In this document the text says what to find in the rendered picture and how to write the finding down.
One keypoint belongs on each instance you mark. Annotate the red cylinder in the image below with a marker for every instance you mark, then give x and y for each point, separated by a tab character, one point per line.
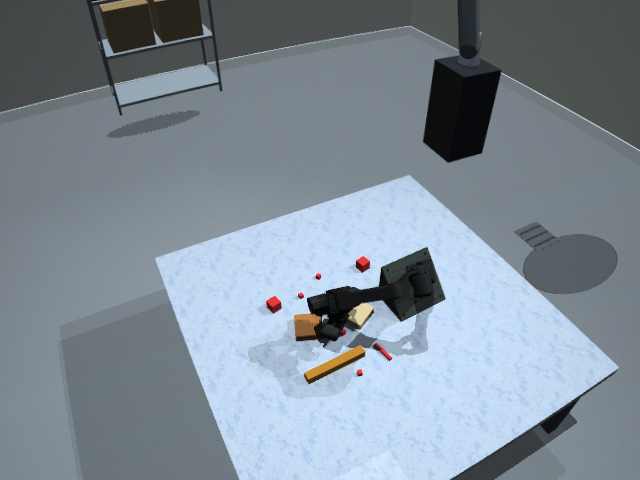
382	351

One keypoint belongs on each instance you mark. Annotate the orange long rectangular bar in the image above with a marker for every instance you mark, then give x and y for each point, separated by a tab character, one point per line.
334	364

